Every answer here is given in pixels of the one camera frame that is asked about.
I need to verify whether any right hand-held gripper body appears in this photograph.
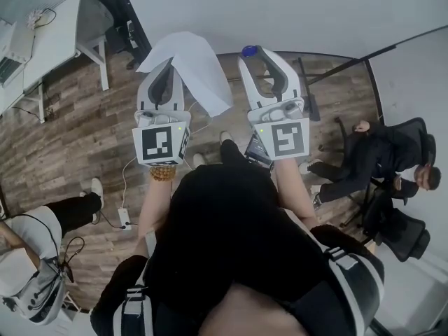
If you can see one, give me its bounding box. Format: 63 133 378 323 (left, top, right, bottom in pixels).
247 97 311 161

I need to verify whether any black swivel chair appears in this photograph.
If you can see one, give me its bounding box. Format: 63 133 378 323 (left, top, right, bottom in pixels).
83 0 148 70

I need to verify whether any black white shoulder strap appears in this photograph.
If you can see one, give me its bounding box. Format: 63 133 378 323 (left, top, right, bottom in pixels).
113 285 154 336
314 236 384 336

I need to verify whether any black mesh office chair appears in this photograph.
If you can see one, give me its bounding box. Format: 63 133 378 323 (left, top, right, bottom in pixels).
360 187 431 262
334 116 437 202

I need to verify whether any person's left forearm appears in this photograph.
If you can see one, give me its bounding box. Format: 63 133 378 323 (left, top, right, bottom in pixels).
138 164 176 237

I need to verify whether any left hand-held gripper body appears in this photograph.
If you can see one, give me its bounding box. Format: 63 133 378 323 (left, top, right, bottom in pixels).
132 108 193 169

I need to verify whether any white power strip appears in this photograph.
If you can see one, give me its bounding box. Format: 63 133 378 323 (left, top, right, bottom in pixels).
118 207 133 231

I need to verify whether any black flat device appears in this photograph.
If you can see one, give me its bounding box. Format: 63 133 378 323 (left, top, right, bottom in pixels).
244 134 274 169

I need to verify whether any black cable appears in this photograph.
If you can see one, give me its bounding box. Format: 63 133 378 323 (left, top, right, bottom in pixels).
97 208 139 230

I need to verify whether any person's black dress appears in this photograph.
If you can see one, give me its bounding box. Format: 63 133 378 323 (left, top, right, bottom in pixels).
145 139 330 328

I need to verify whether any white fluffy ornament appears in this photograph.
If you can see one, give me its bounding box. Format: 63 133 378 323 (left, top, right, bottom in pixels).
27 8 45 30

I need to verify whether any brown beaded bracelet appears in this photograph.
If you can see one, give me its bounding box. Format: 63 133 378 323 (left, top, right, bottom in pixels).
148 164 177 182

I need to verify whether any person's right forearm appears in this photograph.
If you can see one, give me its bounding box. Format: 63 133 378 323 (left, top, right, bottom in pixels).
272 157 318 229

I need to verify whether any person's black fuzzy jacket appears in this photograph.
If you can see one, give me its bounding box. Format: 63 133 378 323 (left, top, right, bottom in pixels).
90 224 385 336

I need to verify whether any white desk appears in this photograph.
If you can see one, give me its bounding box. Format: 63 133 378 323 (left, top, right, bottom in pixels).
0 0 110 125

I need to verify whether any white paper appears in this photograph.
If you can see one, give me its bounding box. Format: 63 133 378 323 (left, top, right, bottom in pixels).
135 31 235 118

